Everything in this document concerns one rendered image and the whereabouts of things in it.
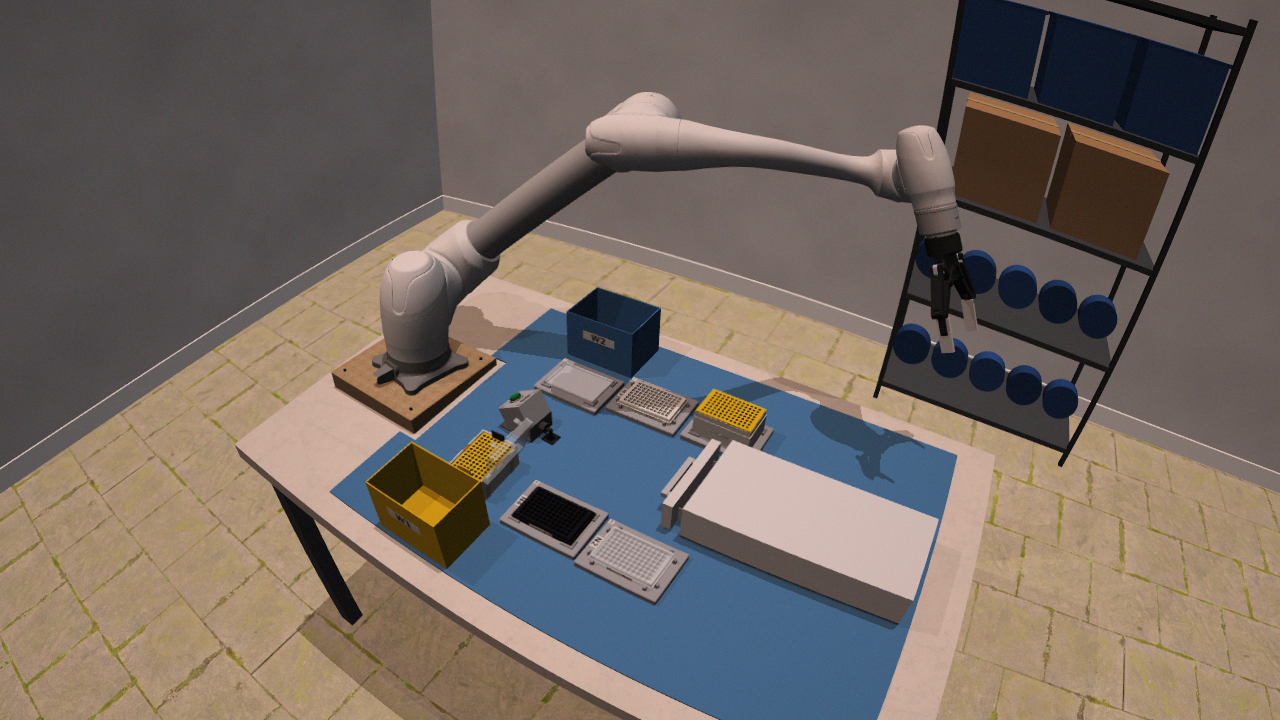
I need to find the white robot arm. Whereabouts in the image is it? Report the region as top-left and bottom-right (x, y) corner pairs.
(372, 92), (963, 396)

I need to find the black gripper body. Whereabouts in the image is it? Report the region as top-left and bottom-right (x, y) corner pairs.
(924, 232), (963, 281)

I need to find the blue bench mat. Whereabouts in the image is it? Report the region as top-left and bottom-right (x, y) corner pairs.
(329, 307), (957, 720)

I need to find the yellow open-top bin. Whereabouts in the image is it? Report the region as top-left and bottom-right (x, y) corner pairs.
(365, 442), (490, 569)

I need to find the black assay plate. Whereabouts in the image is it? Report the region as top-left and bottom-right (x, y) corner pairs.
(512, 486), (596, 546)

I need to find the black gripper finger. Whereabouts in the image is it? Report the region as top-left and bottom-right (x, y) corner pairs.
(954, 252), (978, 331)
(929, 264), (956, 354)

